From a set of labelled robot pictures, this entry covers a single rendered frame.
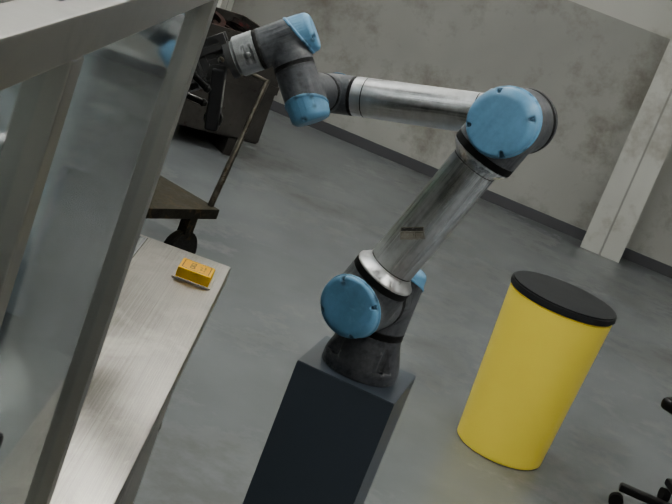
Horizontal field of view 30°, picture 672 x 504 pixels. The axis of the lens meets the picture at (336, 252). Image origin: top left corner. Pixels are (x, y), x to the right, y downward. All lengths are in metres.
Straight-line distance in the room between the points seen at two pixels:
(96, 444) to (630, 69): 7.93
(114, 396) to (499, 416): 2.90
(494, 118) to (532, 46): 7.44
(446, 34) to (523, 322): 5.23
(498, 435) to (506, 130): 2.77
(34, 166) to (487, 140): 1.38
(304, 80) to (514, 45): 7.32
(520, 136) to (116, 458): 0.82
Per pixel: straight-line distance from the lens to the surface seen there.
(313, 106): 2.24
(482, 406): 4.75
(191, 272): 2.55
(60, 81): 0.76
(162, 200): 5.31
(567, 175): 9.54
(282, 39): 2.26
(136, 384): 2.02
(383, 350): 2.36
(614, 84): 9.47
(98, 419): 1.88
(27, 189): 0.78
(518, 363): 4.64
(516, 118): 2.07
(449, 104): 2.27
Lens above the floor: 1.71
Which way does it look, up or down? 15 degrees down
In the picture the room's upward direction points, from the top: 21 degrees clockwise
